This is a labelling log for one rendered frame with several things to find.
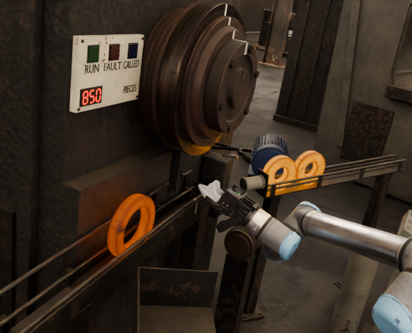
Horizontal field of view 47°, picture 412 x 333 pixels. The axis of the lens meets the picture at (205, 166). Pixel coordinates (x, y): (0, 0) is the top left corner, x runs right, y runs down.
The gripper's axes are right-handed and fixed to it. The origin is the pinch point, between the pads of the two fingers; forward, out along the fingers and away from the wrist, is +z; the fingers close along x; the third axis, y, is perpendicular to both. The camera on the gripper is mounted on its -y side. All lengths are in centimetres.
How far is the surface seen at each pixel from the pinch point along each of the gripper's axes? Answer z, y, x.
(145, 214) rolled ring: 2.7, -0.6, 29.2
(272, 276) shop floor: -34, -68, -84
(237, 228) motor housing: -14.3, -18.4, -22.7
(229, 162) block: 1.0, 4.2, -21.2
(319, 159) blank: -23, 10, -63
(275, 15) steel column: 277, -62, -847
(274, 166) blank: -10.7, 3.2, -43.2
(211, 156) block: 7.6, 3.0, -19.1
